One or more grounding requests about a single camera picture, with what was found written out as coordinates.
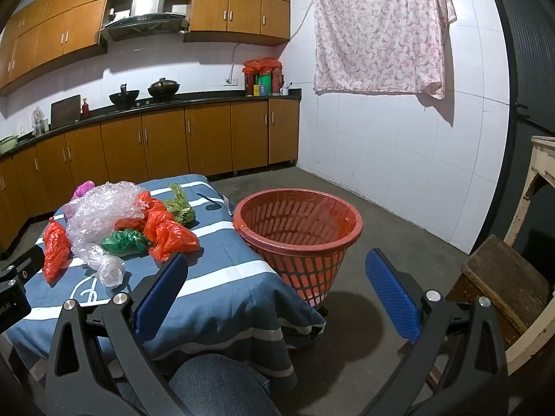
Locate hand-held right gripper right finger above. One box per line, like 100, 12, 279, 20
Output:
364, 249, 508, 416

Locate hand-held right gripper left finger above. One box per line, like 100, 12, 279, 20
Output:
45, 251, 191, 416

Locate clear plastic bag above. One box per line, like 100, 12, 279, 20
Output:
87, 245, 127, 287

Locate olive green plastic bag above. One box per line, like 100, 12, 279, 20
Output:
162, 183, 196, 226

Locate red plastic basket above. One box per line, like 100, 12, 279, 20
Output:
233, 188, 364, 310

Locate clear bubble wrap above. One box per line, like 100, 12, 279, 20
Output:
65, 183, 146, 265

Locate pink plastic bag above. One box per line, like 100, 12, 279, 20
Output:
63, 180, 96, 222

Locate blue striped tablecloth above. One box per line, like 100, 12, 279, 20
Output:
6, 174, 327, 393

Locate person's leg in jeans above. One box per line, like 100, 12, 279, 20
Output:
167, 353, 282, 416

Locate brown wooden stool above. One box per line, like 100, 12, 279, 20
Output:
446, 234, 555, 347

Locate wooden base cabinets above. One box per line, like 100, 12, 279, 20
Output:
0, 97, 301, 252

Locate glass jar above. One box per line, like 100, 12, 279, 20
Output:
31, 107, 48, 136

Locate dark cutting board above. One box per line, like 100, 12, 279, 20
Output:
51, 94, 82, 130

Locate black kitchen countertop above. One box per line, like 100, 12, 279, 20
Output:
0, 89, 302, 157

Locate black lidded wok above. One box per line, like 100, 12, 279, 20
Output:
147, 78, 181, 98

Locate red bag over jars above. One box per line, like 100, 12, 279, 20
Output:
243, 57, 284, 96

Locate pink floral hanging cloth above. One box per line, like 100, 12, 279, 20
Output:
312, 0, 458, 100

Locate steel range hood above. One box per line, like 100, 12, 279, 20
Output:
99, 0, 191, 43

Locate cream wooden frame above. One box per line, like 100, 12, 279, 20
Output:
505, 136, 555, 375

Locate white power cable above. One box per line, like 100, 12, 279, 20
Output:
229, 43, 244, 79

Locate wooden wall cabinets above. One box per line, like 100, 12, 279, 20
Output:
0, 0, 290, 96

